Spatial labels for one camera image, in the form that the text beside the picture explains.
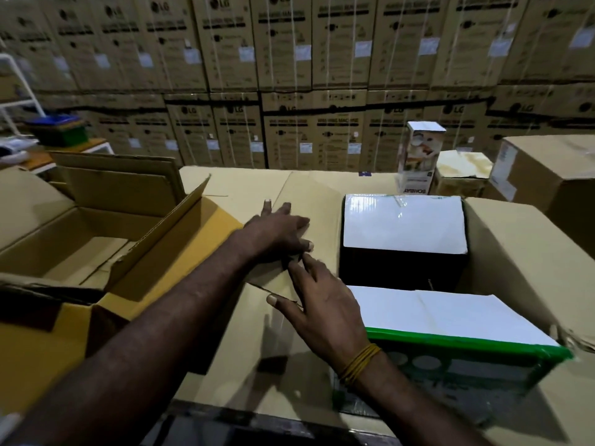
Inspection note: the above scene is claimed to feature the blue and green plastic crate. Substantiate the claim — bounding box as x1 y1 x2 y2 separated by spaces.
25 114 89 147

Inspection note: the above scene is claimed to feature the empty open cardboard box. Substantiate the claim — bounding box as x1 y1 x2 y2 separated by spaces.
0 151 245 414

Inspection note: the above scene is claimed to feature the closed brown labelled cardboard box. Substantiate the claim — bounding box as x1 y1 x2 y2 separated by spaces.
483 134 595 244

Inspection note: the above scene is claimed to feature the person's right forearm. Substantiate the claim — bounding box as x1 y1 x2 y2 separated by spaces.
342 350 494 446

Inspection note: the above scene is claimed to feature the white metal frame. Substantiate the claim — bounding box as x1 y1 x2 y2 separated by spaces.
0 39 46 136

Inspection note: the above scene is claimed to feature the white and green product box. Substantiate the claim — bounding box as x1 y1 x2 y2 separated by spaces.
332 285 574 428

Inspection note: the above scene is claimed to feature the wooden side table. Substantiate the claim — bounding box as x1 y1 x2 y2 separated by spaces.
19 137 115 176

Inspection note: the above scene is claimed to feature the yellow thread bracelet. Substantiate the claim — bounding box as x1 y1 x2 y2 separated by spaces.
338 343 383 386

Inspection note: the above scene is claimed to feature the large cardboard box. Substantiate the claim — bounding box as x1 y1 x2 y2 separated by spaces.
172 166 595 446

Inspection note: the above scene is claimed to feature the person's right hand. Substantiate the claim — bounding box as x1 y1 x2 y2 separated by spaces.
267 253 373 372

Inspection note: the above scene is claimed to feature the person's left forearm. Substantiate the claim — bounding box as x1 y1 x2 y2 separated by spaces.
0 230 262 446

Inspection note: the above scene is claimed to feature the tall white printed product box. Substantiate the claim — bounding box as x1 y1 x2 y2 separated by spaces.
396 120 447 196

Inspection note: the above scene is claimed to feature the wall of stacked cardboard boxes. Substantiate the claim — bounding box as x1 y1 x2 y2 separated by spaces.
0 0 595 175

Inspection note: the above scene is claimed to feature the white and black product box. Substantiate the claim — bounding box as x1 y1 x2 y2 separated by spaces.
339 194 469 291

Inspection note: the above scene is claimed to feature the person's left hand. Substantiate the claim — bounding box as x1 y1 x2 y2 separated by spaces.
235 199 315 265

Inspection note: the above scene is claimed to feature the small white-topped cardboard box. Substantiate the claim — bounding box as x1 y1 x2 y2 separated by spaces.
430 150 494 199

